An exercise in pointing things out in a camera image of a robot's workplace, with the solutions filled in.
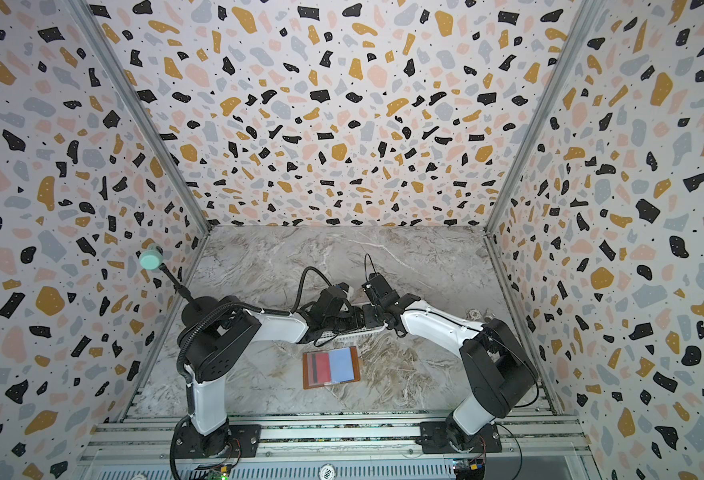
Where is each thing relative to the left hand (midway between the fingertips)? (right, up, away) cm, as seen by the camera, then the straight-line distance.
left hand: (376, 316), depth 91 cm
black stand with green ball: (-51, +18, -24) cm, 59 cm away
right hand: (-1, +3, -2) cm, 4 cm away
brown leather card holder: (-6, -13, -5) cm, 15 cm away
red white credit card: (-16, -14, -6) cm, 22 cm away
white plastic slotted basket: (-13, -5, -6) cm, 15 cm away
